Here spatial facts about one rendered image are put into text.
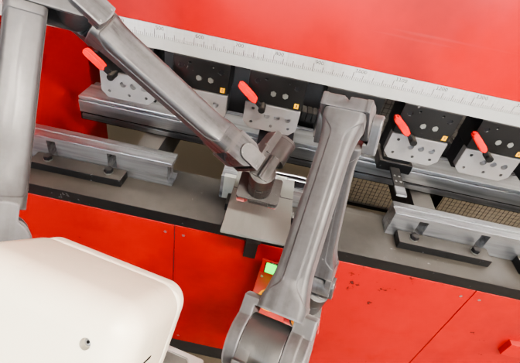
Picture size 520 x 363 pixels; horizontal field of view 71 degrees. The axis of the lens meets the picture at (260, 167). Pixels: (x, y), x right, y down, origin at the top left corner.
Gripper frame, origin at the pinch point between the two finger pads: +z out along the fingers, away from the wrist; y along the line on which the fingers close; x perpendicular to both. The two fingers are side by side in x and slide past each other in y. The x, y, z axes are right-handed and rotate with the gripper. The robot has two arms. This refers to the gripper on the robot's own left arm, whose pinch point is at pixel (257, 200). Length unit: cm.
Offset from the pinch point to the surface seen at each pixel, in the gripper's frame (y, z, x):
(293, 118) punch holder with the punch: -4.4, -6.2, -22.8
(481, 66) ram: -43, -26, -36
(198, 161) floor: 51, 163, -73
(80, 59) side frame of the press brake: 85, 36, -53
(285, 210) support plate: -8.3, 8.8, -1.8
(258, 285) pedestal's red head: -6.3, 22.6, 18.6
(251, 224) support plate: 0.1, 4.8, 5.4
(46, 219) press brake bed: 67, 33, 13
